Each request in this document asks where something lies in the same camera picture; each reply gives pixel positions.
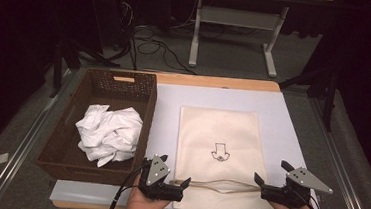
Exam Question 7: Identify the black tripod stand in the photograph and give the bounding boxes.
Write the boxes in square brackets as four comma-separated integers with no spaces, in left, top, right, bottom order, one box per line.
[49,37,123,104]
[275,60,342,133]

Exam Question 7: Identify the black floor cables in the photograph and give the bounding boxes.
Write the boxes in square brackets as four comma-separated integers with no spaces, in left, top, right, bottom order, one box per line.
[127,21,202,76]

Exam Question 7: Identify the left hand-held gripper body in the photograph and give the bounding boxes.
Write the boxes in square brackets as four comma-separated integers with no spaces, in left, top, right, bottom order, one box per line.
[137,153,187,203]

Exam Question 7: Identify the cream drawstring cloth bag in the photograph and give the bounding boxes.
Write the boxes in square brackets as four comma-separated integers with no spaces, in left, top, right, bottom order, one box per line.
[171,105,286,209]

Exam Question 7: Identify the white table mat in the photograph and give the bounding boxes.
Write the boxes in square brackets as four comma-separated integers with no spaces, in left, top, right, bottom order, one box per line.
[48,74,333,209]

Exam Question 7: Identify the white garment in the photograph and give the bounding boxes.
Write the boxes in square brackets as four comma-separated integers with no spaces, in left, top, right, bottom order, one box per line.
[71,102,145,171]

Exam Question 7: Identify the white desk frame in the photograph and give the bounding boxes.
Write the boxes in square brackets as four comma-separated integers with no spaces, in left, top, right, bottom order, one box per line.
[187,0,291,80]

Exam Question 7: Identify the metal floor rail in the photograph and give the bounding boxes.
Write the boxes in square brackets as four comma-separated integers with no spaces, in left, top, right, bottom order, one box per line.
[0,64,75,209]
[300,97,371,209]

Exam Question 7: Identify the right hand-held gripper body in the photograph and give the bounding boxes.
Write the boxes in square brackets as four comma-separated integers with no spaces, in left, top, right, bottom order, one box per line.
[260,164,336,209]

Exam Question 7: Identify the black computer tower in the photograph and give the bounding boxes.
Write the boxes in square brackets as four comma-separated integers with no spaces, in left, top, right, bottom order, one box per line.
[86,0,140,53]

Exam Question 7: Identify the person's left hand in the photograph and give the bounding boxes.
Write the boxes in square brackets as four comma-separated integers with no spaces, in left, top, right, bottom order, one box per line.
[123,174,174,209]

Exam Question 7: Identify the left hand-held gripper black cable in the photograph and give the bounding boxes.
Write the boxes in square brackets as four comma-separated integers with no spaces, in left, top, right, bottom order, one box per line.
[107,160,150,209]

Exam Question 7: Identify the brown woven basket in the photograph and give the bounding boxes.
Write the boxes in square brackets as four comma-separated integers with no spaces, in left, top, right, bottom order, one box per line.
[34,63,160,189]

